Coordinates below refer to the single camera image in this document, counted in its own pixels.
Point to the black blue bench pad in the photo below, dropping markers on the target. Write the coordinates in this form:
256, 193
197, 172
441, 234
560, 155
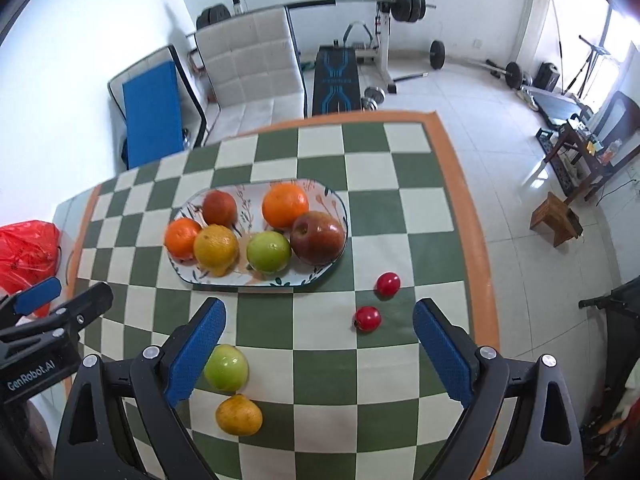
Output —
336, 81

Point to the floor barbell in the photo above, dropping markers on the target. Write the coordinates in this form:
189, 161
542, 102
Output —
512, 73

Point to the green apple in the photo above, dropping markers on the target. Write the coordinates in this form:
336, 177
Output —
268, 252
226, 369

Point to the yellow pear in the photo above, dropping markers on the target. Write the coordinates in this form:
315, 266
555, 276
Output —
216, 249
239, 416

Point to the white weight bench rack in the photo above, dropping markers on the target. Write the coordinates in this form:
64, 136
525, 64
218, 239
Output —
378, 50

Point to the red plastic bag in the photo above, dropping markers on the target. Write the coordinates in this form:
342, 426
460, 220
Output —
29, 255

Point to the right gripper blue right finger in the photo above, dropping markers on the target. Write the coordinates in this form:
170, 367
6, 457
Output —
475, 376

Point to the small wooden stool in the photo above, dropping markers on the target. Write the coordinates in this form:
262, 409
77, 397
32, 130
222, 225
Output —
559, 218

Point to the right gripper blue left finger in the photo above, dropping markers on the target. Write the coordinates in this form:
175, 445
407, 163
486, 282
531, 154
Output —
161, 377

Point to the green white checkered tablecloth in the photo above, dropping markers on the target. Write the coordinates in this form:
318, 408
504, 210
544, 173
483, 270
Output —
337, 403

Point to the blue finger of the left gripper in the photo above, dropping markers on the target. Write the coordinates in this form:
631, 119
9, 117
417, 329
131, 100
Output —
67, 320
37, 296

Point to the barbell on rack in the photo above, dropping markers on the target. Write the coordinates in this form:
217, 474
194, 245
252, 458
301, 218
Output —
402, 11

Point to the cherry tomato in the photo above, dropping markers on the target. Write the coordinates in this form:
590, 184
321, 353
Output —
387, 284
367, 319

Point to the white padded chair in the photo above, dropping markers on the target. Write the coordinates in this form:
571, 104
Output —
253, 67

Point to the dark wooden chair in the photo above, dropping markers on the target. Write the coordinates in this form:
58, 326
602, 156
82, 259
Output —
599, 148

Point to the large dark red apple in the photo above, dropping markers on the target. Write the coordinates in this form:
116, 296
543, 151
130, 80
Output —
317, 238

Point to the blue folded mat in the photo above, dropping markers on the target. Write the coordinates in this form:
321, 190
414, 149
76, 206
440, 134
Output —
153, 115

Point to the small dark red fruit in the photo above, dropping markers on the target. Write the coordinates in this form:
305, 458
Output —
219, 207

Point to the orange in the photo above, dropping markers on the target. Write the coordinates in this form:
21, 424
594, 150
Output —
180, 236
283, 204

